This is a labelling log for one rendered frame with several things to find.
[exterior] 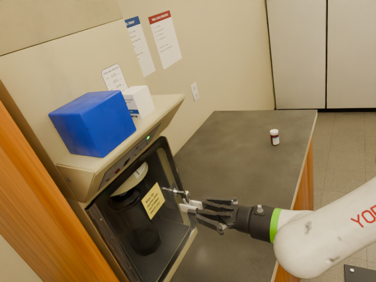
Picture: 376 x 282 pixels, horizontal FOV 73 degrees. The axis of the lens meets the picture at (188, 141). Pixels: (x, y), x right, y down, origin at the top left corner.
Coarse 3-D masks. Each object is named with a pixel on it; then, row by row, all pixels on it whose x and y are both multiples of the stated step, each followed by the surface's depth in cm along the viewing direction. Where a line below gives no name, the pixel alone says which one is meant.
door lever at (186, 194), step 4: (176, 188) 81; (176, 192) 80; (180, 192) 80; (184, 192) 78; (188, 192) 78; (184, 196) 79; (188, 196) 79; (188, 200) 79; (188, 204) 80; (192, 204) 81
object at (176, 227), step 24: (168, 144) 77; (144, 168) 69; (168, 168) 78; (120, 192) 62; (144, 192) 69; (168, 192) 78; (120, 216) 62; (144, 216) 70; (168, 216) 79; (192, 216) 91; (120, 240) 63; (144, 240) 70; (168, 240) 80; (144, 264) 71; (168, 264) 81
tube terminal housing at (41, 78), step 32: (96, 32) 55; (128, 32) 63; (0, 64) 40; (32, 64) 44; (64, 64) 49; (96, 64) 55; (128, 64) 63; (0, 96) 44; (32, 96) 45; (64, 96) 50; (32, 128) 45; (64, 192) 54
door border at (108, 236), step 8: (96, 208) 56; (96, 216) 56; (96, 224) 56; (104, 224) 58; (104, 232) 58; (104, 240) 58; (112, 240) 60; (120, 248) 63; (120, 256) 63; (120, 264) 63; (128, 264) 65; (128, 272) 65; (136, 280) 68
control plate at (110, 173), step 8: (152, 136) 63; (144, 144) 62; (128, 152) 52; (136, 152) 60; (120, 160) 51; (112, 168) 50; (120, 168) 57; (104, 176) 49; (112, 176) 56; (104, 184) 54
